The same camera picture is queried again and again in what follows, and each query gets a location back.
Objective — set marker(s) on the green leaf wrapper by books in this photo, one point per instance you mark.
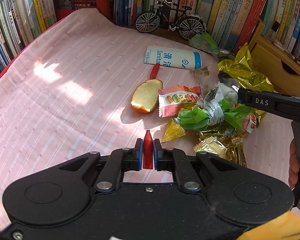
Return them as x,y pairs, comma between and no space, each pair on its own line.
205,42

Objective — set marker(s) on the black model bicycle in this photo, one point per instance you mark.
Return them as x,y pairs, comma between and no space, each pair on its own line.
187,24

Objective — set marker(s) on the large gold foil bag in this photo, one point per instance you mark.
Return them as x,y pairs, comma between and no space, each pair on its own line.
241,69

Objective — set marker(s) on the right hand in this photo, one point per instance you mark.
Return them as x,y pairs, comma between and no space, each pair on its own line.
294,166

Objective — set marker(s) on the gold foil candy wrapper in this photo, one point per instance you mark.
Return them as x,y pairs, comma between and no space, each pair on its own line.
228,147

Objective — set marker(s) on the crumpled white tissue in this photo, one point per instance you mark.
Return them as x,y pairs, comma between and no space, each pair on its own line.
228,92

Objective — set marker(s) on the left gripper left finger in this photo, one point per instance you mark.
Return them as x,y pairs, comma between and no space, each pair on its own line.
132,157

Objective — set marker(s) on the row of books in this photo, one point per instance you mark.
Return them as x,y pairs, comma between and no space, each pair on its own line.
230,23
21,22

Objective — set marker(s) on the pink striped table cloth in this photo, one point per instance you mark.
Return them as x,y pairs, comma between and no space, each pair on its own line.
69,93

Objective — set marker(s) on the wooden desk drawer organizer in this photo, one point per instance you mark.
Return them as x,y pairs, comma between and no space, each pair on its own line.
281,70

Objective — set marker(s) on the brown patterned small wrapper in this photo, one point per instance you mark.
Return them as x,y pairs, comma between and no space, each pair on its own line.
201,72

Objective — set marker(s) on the macaron snack wrapper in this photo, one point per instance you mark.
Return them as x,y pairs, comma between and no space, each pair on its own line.
174,99

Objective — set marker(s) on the green plastic wrapper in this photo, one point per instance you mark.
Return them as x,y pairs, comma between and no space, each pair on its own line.
196,119

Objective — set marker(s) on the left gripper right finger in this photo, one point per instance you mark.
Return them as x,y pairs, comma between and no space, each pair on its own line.
163,157

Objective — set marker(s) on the left row of books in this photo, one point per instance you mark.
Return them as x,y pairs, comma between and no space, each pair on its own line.
21,22

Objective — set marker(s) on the silver crumpled wrapper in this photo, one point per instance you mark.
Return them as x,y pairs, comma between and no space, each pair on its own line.
212,107

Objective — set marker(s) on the back row of books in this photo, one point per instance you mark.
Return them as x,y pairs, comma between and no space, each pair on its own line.
230,23

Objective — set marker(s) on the white sanitary wipes pack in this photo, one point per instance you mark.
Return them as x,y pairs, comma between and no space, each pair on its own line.
171,57

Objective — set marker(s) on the red crayon on cloth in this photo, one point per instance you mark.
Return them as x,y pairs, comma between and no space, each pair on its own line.
155,71

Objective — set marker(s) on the yellow triangular snack wrapper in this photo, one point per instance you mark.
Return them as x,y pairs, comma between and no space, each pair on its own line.
173,131

